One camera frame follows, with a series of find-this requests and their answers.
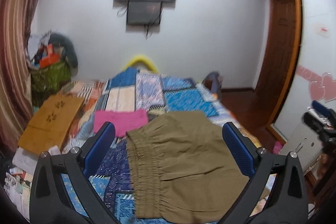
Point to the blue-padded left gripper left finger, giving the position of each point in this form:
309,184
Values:
49,200

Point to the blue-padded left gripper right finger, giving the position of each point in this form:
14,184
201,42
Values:
287,201

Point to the olive green pants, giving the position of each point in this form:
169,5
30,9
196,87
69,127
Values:
182,170

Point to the white clothes and papers pile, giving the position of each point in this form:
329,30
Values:
18,180

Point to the white wardrobe with stickers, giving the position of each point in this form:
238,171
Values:
314,79

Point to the pink item on floor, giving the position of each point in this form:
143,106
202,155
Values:
277,148

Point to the brown wooden door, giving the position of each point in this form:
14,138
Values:
278,52

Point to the brown cardboard box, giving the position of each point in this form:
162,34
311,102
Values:
50,124

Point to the pink folded cloth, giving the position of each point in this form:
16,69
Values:
122,121

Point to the grey blue backpack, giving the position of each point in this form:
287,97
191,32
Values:
213,82

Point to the green patterned bag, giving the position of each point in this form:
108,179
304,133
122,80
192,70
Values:
50,79

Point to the orange box on pile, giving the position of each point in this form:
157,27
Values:
49,60

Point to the blue patchwork bedspread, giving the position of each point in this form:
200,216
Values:
132,90

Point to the grey cloth on pile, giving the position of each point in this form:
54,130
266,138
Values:
68,51

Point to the yellow headboard cushion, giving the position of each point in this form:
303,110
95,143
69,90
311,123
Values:
142,60

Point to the striped red curtain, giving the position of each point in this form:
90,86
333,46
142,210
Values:
16,102

